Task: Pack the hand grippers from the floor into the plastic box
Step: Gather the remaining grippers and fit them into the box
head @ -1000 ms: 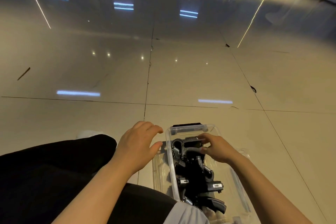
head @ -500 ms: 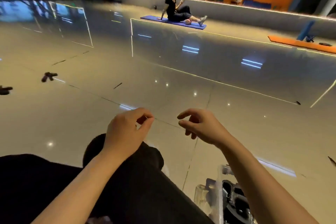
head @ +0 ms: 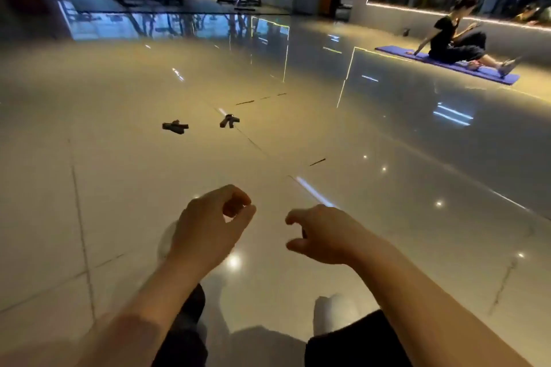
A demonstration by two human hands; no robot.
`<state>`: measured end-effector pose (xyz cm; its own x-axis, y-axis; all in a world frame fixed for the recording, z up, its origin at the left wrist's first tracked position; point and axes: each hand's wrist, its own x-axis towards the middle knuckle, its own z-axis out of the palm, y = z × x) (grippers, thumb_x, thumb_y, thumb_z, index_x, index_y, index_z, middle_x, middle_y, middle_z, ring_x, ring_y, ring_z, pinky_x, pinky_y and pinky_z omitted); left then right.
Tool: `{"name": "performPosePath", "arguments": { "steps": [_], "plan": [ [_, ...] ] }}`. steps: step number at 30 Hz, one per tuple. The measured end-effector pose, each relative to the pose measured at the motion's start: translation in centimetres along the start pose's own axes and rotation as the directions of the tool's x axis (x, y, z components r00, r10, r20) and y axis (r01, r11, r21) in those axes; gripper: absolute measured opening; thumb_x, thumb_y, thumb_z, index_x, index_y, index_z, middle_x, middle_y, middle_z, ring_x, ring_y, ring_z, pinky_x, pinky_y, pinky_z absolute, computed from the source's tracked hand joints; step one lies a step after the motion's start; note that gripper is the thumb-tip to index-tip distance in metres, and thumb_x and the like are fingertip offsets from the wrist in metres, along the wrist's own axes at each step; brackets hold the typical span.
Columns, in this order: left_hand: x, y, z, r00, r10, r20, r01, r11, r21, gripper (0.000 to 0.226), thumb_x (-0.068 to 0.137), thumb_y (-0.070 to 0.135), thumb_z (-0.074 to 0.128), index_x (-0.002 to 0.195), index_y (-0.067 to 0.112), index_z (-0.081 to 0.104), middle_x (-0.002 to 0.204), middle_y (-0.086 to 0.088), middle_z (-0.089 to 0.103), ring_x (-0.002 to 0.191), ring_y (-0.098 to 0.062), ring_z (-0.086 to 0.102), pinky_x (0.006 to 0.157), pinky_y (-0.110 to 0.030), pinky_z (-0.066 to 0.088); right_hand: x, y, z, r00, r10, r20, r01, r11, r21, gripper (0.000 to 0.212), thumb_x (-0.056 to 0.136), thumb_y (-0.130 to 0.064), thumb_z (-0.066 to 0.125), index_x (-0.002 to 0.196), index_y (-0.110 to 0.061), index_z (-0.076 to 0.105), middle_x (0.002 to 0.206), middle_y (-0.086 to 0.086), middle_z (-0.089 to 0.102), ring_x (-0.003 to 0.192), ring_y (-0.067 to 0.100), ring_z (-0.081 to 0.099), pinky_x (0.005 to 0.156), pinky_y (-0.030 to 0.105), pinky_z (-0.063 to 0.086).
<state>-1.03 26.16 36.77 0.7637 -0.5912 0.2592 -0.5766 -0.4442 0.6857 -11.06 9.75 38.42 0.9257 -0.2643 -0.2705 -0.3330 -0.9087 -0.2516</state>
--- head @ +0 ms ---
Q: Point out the person's left hand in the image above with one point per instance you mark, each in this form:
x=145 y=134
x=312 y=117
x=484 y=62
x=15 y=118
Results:
x=202 y=233

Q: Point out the black spring hand gripper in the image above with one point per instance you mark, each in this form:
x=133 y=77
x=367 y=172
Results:
x=229 y=120
x=174 y=127

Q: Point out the person's left forearm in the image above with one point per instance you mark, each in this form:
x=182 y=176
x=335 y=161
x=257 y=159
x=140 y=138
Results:
x=137 y=319

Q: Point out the person's right forearm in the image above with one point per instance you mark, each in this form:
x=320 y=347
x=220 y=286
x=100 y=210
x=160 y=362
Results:
x=430 y=315

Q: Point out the pink foam roller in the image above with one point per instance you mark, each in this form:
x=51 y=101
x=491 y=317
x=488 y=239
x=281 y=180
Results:
x=469 y=65

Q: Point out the person's right hand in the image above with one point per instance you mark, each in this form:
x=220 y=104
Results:
x=335 y=237

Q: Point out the white right shoe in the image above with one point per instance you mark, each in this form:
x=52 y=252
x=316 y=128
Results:
x=333 y=313

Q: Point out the purple exercise mat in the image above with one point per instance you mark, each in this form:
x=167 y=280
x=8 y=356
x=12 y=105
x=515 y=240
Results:
x=396 y=52

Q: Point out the dark rubber floor mat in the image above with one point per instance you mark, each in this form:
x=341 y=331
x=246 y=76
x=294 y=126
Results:
x=172 y=5

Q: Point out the white shoe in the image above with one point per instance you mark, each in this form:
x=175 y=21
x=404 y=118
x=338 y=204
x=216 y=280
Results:
x=333 y=313
x=168 y=242

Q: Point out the white left shoe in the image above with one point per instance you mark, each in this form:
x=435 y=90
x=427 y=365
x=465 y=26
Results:
x=168 y=242

